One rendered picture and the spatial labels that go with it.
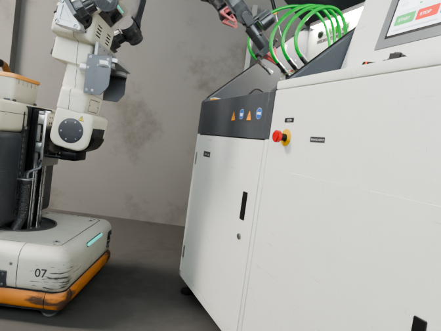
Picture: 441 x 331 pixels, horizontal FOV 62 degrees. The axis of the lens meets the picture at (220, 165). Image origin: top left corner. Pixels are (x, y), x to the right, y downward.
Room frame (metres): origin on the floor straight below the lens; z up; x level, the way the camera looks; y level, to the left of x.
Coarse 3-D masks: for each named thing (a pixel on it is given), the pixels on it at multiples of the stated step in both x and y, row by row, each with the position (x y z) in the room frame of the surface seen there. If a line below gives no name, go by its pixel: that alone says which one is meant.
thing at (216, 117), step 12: (240, 96) 1.43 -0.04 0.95; (252, 96) 1.34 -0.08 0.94; (264, 96) 1.25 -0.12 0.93; (204, 108) 1.78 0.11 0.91; (216, 108) 1.64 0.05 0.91; (228, 108) 1.52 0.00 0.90; (240, 108) 1.41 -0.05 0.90; (252, 108) 1.32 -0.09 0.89; (264, 108) 1.24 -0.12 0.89; (204, 120) 1.76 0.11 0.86; (216, 120) 1.63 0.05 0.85; (228, 120) 1.50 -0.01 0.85; (240, 120) 1.40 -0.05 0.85; (252, 120) 1.31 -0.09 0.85; (264, 120) 1.23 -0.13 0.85; (204, 132) 1.74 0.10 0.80; (216, 132) 1.61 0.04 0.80; (228, 132) 1.49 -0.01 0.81; (240, 132) 1.39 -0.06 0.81; (252, 132) 1.30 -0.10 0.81
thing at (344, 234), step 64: (384, 0) 1.22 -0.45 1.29; (320, 128) 0.96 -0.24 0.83; (384, 128) 0.77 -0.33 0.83; (320, 192) 0.92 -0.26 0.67; (384, 192) 0.74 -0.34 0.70; (256, 256) 1.17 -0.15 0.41; (320, 256) 0.89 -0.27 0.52; (384, 256) 0.72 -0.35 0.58; (256, 320) 1.11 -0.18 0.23; (320, 320) 0.86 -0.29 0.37; (384, 320) 0.70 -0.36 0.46
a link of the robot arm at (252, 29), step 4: (256, 20) 1.55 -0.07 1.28; (252, 24) 1.55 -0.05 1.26; (256, 24) 1.55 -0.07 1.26; (260, 24) 1.56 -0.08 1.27; (248, 28) 1.55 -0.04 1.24; (252, 28) 1.55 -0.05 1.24; (256, 28) 1.55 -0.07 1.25; (260, 28) 1.56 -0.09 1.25; (248, 32) 1.56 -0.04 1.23; (252, 32) 1.55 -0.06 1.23; (256, 32) 1.55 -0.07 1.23; (260, 32) 1.55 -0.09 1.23; (252, 36) 1.56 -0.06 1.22; (256, 36) 1.55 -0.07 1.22; (260, 36) 1.56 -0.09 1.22
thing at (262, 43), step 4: (264, 36) 1.56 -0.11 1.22; (252, 40) 1.58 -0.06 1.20; (256, 40) 1.56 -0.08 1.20; (260, 40) 1.56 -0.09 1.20; (264, 40) 1.56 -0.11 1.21; (268, 40) 1.57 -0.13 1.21; (276, 40) 1.56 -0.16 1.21; (256, 44) 1.57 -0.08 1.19; (260, 44) 1.56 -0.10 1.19; (264, 44) 1.56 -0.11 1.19; (268, 44) 1.56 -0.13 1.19; (260, 48) 1.57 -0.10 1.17; (264, 48) 1.55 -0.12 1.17; (260, 52) 1.55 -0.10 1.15; (256, 56) 1.60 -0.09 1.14
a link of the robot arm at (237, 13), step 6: (228, 0) 1.49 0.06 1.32; (234, 0) 1.50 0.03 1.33; (240, 0) 1.50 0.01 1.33; (228, 6) 1.52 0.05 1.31; (234, 6) 1.50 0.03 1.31; (240, 6) 1.50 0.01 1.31; (246, 6) 1.51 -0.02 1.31; (234, 12) 1.51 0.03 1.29; (240, 12) 1.51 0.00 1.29; (240, 18) 1.52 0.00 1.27
